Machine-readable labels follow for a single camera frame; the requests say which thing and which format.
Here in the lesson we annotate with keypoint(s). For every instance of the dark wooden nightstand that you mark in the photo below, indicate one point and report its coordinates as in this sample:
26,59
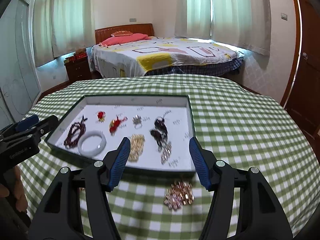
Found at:
77,69

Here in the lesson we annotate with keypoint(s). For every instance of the small red flower brooch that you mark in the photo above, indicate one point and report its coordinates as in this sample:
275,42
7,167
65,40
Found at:
101,116

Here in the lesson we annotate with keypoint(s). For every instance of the white wall switch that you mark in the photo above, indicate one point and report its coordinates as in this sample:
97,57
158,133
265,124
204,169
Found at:
284,16

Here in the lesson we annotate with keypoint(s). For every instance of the white jade bangle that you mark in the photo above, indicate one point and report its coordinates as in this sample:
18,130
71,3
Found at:
91,144

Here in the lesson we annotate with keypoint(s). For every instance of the white jewelry tray box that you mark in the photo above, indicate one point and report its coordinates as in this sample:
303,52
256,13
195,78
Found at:
165,122

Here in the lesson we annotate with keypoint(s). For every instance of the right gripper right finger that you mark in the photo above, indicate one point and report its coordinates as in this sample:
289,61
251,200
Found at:
218,177

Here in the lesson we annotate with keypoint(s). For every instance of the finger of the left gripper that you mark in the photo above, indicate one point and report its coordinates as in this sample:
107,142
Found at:
20,126
40,129

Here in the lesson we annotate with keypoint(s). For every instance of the grey wardrobe sliding door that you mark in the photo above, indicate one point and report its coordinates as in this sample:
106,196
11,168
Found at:
20,87

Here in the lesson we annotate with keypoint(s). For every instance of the left white curtain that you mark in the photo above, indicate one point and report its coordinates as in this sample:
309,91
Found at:
61,27

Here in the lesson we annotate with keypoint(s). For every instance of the bed with patterned bedspread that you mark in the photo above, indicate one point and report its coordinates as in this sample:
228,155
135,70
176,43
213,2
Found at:
159,56

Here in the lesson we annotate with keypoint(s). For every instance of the red items on nightstand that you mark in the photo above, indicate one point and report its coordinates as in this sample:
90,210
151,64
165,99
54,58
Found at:
79,54

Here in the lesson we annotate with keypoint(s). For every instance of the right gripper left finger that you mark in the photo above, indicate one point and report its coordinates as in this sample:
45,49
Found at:
100,178

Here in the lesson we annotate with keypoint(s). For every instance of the brown wooden door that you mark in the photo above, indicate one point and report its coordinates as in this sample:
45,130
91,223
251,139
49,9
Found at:
301,96

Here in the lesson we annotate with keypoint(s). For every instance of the white curtain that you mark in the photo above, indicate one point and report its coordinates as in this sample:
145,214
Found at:
244,24
61,27

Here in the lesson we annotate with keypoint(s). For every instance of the red tassel knot ornament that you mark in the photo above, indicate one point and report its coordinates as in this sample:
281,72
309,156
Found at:
115,123

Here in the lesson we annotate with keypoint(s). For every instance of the red patterned pillow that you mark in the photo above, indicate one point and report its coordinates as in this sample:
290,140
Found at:
121,33

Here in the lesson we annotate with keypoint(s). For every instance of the person's left hand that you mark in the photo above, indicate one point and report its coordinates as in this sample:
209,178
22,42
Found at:
18,191

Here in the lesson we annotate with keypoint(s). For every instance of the pink pillow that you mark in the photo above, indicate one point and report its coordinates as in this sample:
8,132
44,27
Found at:
123,39

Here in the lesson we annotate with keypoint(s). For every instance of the right white curtain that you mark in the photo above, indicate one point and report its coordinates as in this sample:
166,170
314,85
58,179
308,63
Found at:
244,24

